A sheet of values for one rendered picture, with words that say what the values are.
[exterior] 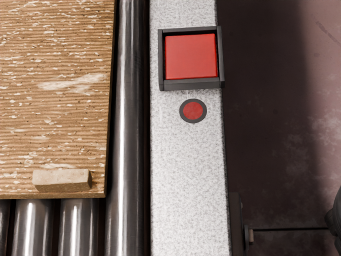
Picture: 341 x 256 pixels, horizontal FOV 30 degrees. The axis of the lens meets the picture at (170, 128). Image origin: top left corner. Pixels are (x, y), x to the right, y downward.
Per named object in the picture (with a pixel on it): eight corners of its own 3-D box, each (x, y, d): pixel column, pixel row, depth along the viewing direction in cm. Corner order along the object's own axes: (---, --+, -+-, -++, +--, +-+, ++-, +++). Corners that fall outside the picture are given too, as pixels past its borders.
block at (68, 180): (93, 177, 68) (89, 166, 65) (92, 192, 67) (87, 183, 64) (39, 178, 68) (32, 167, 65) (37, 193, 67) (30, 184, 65)
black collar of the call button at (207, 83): (221, 33, 77) (221, 25, 75) (225, 88, 73) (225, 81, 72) (158, 36, 77) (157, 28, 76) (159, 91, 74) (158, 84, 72)
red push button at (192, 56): (215, 39, 76) (215, 32, 75) (217, 82, 74) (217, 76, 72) (165, 41, 77) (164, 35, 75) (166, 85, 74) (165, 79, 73)
